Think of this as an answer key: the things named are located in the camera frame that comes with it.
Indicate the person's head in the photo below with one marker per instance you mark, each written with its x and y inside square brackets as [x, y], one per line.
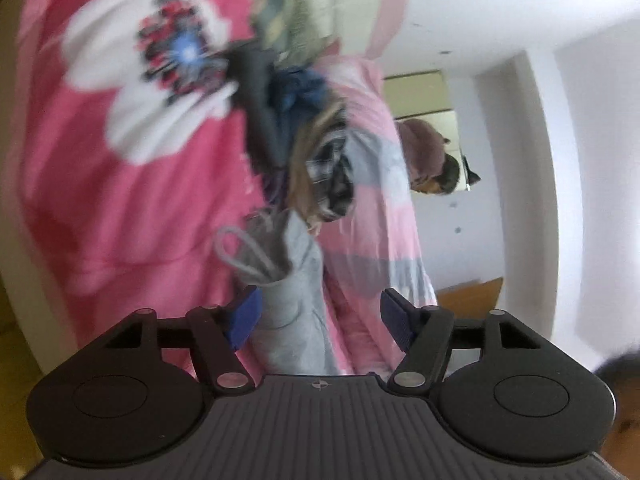
[625, 400]

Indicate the pink floral bed sheet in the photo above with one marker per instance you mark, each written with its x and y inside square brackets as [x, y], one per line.
[100, 185]

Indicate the black white plaid shirt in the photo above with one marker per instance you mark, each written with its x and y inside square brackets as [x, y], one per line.
[332, 175]

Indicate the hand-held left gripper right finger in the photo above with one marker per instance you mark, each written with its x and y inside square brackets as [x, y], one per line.
[397, 317]

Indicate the pale yellow wardrobe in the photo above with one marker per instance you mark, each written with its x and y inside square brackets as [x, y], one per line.
[415, 92]

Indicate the brown wooden door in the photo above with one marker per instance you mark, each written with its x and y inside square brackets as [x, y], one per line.
[475, 300]

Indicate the pile of unfolded clothes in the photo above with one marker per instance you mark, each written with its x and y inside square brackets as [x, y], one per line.
[265, 100]

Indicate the pink grey patterned quilt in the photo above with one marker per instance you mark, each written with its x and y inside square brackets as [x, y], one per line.
[370, 220]

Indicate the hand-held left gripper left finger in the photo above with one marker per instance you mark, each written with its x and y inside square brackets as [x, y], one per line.
[245, 317]

